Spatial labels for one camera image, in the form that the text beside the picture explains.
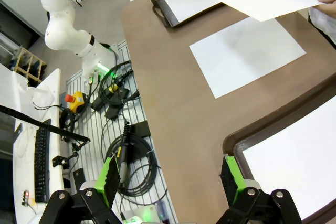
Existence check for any wooden lattice rack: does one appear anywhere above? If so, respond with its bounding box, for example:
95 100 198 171
12 47 47 86

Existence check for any yellow red emergency stop button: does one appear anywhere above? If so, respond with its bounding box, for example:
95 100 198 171
65 91 85 112

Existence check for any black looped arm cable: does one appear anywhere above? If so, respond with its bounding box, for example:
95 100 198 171
98 61 140 104

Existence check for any person's left hand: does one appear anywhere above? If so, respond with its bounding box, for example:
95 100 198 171
317 0 336 19

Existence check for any black rectangular power brick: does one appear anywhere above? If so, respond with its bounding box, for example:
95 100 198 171
130 120 151 137

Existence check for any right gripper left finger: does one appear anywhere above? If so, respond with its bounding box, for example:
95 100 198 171
39 155 123 224

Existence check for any white computer desk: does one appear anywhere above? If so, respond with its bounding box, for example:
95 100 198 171
12 68 65 224

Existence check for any brown plastic serving tray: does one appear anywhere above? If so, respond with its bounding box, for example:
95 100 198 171
151 0 237 28
222 77 336 222

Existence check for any black cable bundle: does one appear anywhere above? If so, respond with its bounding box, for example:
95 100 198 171
59 108 77 141

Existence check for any black controller box yellow label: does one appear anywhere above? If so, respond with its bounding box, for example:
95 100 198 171
90 86 130 111

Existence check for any small device with red light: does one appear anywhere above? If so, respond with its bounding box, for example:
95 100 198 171
22 189 36 206

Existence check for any black computer keyboard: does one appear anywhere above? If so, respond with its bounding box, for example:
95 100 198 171
34 126 51 204

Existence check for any black camera boom pole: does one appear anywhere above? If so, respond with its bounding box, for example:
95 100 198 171
0 104 91 143

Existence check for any large black cable coil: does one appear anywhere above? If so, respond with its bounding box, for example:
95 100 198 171
104 133 169 205

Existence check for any white device with green light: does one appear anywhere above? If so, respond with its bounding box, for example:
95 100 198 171
122 205 158 224

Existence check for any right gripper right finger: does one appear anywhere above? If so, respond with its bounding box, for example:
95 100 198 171
215 155 302 224

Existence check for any small black clamp mount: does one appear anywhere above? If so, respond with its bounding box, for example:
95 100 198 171
51 152 79 169

